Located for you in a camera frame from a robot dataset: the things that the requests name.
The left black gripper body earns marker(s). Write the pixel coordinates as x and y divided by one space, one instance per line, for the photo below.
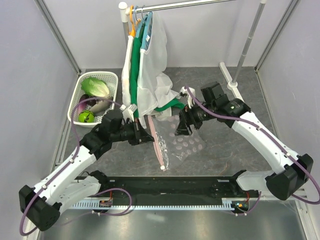
132 132

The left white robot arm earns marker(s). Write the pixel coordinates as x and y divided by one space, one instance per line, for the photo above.
44 203

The white slotted cable duct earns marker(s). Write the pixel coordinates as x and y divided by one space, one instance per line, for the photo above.
95 204

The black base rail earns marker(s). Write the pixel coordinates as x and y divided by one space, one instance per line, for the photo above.
213 187

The white garment with trim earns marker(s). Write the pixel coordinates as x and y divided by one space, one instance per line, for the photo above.
125 75

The clear pink-dotted zip bag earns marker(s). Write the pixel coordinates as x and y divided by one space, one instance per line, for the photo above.
171 150

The green garment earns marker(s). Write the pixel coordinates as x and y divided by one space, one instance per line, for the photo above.
134 72

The white mesh garment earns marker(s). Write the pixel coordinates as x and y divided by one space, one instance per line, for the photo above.
154 88

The light blue clothes hanger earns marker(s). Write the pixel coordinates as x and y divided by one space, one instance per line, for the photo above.
145 22

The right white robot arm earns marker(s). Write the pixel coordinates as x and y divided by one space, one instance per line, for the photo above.
289 170

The green plastic lettuce head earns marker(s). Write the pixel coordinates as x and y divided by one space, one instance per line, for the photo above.
95 87

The orange clothes hanger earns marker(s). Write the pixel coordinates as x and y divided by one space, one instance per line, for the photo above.
132 28

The purple toy eggplant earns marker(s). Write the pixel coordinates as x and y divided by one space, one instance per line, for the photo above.
82 107

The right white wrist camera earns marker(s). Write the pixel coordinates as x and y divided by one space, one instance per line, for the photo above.
185 92

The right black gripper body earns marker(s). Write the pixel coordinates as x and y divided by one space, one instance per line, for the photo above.
197 114

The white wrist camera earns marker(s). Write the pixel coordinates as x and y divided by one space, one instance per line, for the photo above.
185 92
128 111

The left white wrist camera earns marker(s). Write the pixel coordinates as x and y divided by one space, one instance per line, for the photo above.
128 111

